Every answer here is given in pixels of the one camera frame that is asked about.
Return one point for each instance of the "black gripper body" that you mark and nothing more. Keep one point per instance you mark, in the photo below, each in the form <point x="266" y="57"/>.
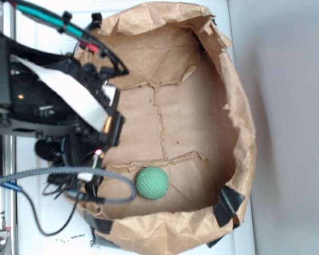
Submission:
<point x="100" y="123"/>

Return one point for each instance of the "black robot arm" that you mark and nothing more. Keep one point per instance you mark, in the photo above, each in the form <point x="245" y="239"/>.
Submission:
<point x="68" y="107"/>

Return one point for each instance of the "green dimpled ball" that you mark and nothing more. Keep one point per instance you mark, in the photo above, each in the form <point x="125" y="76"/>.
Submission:
<point x="152" y="183"/>

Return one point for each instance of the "white plastic base tray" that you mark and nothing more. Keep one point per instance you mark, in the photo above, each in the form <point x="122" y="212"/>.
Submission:
<point x="46" y="226"/>

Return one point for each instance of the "brown paper bag tray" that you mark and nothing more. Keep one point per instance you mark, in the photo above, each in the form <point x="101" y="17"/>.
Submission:
<point x="186" y="112"/>

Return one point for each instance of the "aluminium frame rail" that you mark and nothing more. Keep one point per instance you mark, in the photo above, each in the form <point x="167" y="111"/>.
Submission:
<point x="8" y="233"/>

